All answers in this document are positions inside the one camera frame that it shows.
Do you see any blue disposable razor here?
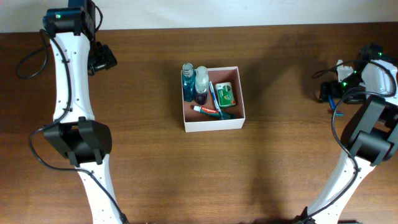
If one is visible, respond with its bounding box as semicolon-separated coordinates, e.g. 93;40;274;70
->
328;95;344;116

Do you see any teal mouthwash bottle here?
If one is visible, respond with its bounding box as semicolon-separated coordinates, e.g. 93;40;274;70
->
182;63;195;102

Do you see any clear purple spray bottle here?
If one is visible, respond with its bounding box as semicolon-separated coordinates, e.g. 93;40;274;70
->
195;66;210;105

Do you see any blue white toothbrush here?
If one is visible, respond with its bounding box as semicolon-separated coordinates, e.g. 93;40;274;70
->
209;81;224;120

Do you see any toothpaste tube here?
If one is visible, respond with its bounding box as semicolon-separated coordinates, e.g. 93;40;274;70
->
193;105;236;120

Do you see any green white soap bar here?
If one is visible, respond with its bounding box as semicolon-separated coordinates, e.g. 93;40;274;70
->
215;82;236;108

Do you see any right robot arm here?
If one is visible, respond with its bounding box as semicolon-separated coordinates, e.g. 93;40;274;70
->
294;43;397;223

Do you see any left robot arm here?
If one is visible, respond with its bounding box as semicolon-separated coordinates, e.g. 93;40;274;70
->
42;1;128;223

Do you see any white open cardboard box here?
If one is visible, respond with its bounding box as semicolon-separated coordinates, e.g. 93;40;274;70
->
182;67;246;133

